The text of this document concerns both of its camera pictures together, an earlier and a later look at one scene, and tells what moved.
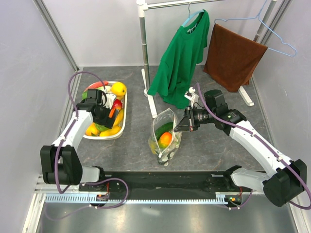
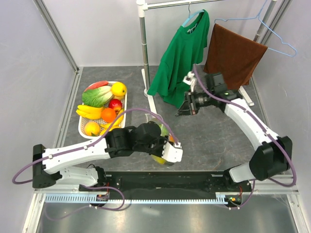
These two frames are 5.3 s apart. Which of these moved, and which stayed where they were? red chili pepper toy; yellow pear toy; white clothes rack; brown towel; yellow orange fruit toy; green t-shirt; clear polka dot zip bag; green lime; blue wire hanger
Moved: yellow pear toy; green lime; clear polka dot zip bag
Stayed: blue wire hanger; white clothes rack; red chili pepper toy; brown towel; yellow orange fruit toy; green t-shirt
